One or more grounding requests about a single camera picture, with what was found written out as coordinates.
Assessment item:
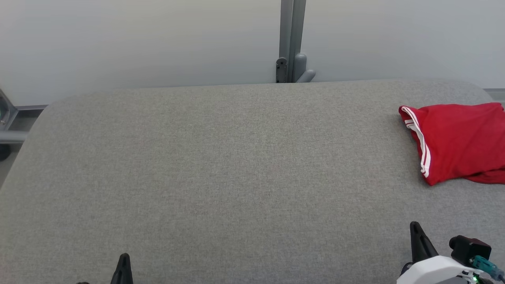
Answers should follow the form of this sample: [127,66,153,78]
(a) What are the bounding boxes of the red shorts with white stripe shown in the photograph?
[468,170,505,185]

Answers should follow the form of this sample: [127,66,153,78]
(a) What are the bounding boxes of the red jersey with white sleeves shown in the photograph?
[398,103,505,186]

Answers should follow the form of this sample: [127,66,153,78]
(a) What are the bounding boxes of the grey metal post with bracket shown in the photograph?
[275,0,316,84]

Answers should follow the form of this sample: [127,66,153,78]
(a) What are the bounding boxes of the grey metal corner frame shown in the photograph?
[0,89,48,161]

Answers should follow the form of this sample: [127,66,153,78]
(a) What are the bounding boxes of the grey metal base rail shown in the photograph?
[484,88,505,102]

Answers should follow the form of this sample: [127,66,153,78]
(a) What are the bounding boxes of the grey fabric sofa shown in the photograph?
[0,79,505,284]

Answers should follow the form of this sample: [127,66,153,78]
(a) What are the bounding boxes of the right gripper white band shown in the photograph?
[397,222,481,284]

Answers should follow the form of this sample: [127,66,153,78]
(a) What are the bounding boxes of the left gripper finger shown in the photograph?
[110,253,134,284]

